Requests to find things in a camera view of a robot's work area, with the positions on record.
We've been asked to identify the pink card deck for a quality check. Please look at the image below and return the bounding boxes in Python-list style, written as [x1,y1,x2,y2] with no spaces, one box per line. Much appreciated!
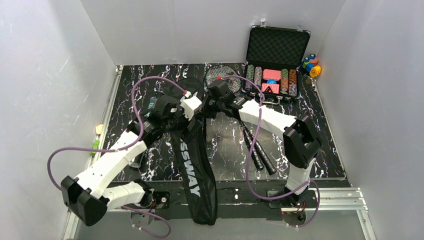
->
[262,69,282,82]

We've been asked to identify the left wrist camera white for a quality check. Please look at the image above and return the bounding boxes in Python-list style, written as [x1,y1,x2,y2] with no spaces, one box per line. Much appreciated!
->
[180,91,202,121]

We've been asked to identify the black racket bag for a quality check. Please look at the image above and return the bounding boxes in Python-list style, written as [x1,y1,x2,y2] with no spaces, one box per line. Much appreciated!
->
[167,77,220,226]

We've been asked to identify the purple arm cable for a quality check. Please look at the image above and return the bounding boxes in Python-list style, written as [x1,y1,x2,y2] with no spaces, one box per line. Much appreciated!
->
[218,75,321,229]
[46,76,190,239]

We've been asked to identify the colourful toy blocks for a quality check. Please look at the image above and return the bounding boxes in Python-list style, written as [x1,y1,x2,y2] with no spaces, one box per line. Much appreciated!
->
[300,54,322,78]

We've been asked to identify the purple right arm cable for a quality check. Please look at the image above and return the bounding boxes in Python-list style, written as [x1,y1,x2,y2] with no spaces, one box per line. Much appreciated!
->
[218,75,321,229]

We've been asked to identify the green clip on rail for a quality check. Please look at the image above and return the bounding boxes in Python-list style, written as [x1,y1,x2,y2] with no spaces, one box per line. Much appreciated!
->
[90,139,100,157]

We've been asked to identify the black shuttlecock tube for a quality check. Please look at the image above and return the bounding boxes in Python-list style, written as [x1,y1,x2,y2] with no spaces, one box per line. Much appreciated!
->
[128,94,160,169]

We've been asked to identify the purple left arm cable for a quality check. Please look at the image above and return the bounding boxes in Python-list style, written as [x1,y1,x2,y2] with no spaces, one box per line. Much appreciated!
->
[46,76,190,239]

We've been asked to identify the beige block on rail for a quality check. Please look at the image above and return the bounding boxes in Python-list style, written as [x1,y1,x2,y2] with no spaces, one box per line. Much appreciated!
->
[95,124,104,135]

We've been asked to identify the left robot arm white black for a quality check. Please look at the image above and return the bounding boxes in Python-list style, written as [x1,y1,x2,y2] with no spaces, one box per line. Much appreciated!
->
[60,94,202,227]

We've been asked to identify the black poker chip case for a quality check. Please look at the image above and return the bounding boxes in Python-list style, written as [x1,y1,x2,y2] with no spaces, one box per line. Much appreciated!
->
[245,25,311,102]

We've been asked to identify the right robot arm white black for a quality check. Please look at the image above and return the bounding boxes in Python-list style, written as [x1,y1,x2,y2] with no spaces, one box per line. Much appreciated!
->
[202,94,323,206]

